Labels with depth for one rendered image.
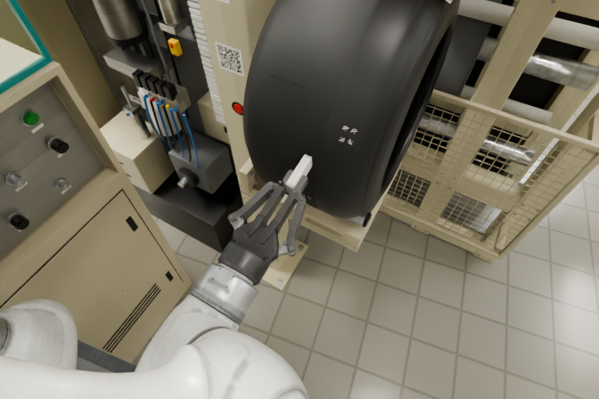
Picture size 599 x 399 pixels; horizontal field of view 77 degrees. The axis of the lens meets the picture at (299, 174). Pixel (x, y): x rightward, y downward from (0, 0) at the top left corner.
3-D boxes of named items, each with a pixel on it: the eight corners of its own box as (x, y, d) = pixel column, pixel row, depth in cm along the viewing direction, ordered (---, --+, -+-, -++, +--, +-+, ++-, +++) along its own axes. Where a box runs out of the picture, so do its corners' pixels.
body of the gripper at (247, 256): (254, 281, 54) (286, 228, 58) (207, 255, 56) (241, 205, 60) (262, 293, 60) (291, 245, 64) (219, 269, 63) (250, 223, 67)
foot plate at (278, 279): (235, 264, 188) (235, 263, 186) (265, 223, 202) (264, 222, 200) (282, 290, 180) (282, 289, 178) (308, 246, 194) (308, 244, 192)
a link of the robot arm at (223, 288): (180, 286, 54) (205, 250, 56) (200, 299, 61) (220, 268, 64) (233, 319, 51) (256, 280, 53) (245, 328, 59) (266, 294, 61)
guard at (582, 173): (312, 176, 184) (317, 53, 128) (314, 174, 185) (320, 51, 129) (501, 260, 157) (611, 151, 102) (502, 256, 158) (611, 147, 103)
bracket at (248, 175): (242, 191, 112) (238, 170, 104) (306, 109, 133) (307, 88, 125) (251, 195, 111) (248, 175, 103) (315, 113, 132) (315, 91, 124)
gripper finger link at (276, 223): (256, 240, 59) (263, 244, 59) (292, 185, 63) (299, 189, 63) (259, 248, 62) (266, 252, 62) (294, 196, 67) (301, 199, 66)
